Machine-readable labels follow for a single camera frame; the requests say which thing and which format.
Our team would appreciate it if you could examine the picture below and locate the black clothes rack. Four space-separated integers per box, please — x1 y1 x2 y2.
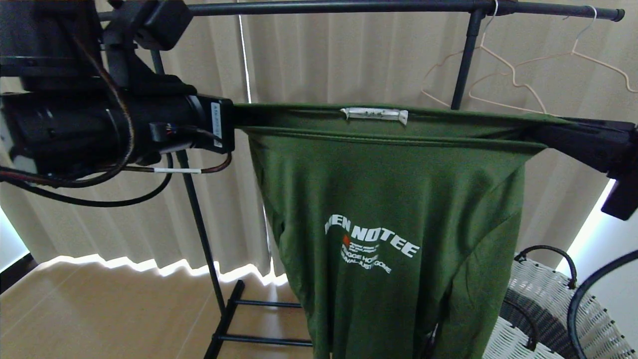
97 0 625 359

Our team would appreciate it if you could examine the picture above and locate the green long-sleeved shirt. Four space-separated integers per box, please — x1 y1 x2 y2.
233 102 574 359

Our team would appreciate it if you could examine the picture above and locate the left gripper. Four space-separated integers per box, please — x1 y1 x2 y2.
4 94 235 174

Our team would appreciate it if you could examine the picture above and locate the beige curtain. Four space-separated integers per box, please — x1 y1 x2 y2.
0 0 638 280

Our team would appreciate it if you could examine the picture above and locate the white laundry basket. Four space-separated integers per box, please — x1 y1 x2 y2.
481 244 636 359

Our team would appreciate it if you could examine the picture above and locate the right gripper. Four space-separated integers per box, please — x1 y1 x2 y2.
601 165 638 220

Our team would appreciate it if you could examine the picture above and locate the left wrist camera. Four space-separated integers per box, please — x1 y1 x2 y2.
100 0 194 95

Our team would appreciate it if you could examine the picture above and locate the pink clothes hanger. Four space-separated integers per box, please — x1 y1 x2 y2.
421 1 549 115
468 6 638 114

